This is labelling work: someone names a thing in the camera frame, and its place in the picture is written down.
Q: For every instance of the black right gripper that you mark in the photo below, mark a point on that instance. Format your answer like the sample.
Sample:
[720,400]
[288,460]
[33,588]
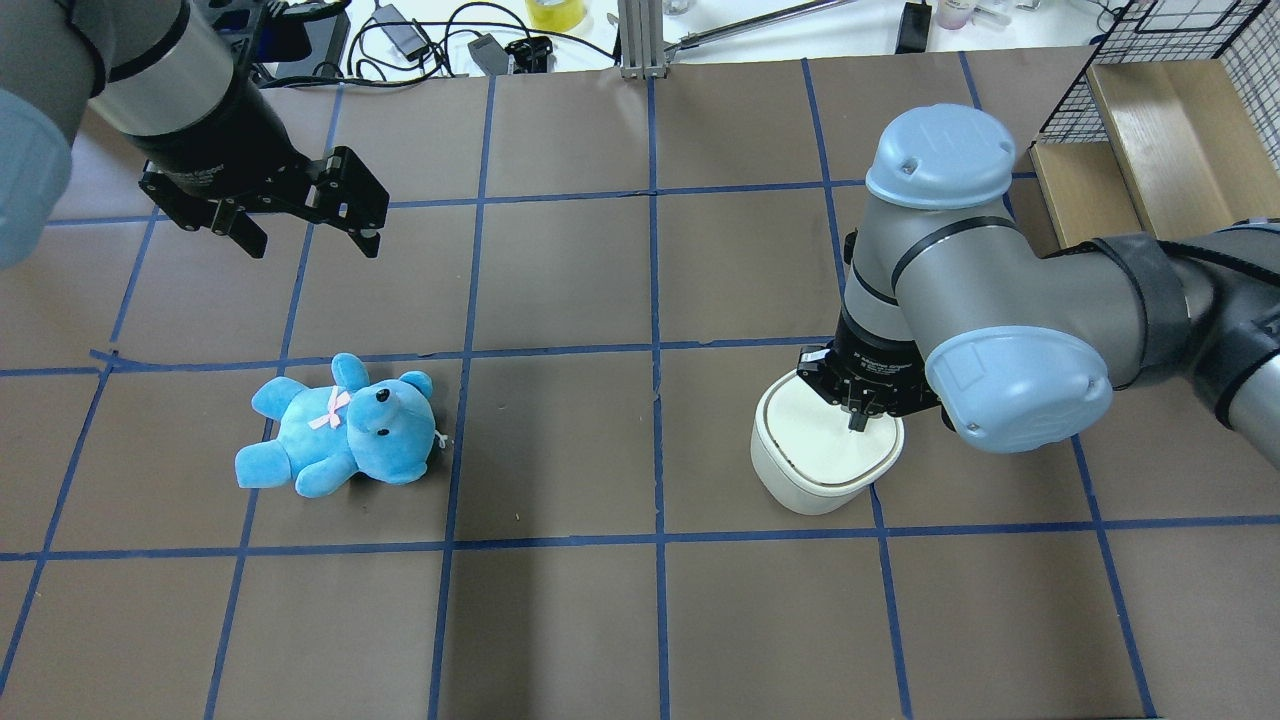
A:
[878,362]

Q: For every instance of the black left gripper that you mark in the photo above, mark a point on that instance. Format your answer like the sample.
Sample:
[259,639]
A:
[222,138]

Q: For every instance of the white small trash can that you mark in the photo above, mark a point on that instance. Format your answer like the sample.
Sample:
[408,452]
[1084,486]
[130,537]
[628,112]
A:
[804,453]

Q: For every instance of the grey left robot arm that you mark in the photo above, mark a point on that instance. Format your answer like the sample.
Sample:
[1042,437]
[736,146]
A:
[159,74]

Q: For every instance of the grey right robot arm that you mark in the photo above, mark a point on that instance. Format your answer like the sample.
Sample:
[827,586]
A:
[947,306]

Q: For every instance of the blue teddy bear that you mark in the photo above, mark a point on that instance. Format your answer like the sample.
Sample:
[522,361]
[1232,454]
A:
[385,430]

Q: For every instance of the black power adapter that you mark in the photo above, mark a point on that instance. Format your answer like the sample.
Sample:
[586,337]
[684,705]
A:
[405,36]

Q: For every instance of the yellow tape roll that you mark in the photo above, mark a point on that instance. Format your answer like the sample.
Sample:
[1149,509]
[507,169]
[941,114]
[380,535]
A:
[558,16]

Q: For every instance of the grey metal rod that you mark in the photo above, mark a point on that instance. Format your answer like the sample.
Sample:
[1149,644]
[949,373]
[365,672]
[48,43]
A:
[740,27]

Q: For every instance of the wooden shelf box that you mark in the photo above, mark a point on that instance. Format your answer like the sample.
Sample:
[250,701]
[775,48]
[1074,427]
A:
[1164,147]

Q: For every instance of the aluminium frame post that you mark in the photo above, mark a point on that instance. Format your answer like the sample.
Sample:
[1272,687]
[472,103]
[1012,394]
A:
[640,32]

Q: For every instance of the black wire grid rack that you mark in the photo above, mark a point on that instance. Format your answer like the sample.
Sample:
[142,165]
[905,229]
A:
[1242,35]

